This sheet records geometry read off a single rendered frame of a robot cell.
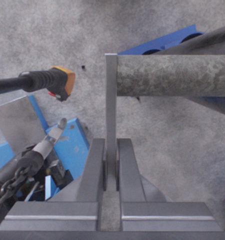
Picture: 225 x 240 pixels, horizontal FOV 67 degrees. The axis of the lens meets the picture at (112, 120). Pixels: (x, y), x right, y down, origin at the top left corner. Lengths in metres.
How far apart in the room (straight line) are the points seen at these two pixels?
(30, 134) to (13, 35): 0.94
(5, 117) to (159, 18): 1.69
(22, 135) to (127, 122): 1.07
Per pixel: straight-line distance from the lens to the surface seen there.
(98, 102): 1.76
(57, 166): 1.48
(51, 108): 1.88
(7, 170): 1.53
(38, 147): 0.38
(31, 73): 0.40
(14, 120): 1.90
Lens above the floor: 1.72
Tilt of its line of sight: 73 degrees down
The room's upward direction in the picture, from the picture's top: 179 degrees counter-clockwise
